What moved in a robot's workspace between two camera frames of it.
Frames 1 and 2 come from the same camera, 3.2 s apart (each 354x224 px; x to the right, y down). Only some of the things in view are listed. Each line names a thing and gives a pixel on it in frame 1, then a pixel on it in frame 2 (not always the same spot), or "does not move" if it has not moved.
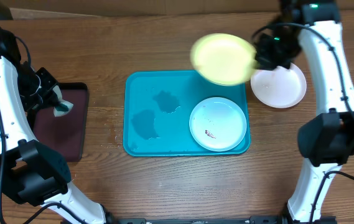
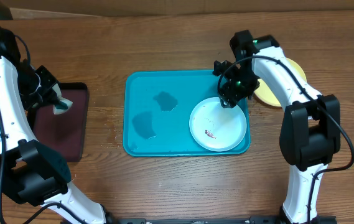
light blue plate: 218,124 does not move
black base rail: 251,219 does not move
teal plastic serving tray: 157,109 does not move
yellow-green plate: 223,59 to 270,93
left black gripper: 33,105 does not move
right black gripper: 262,61 to 229,94
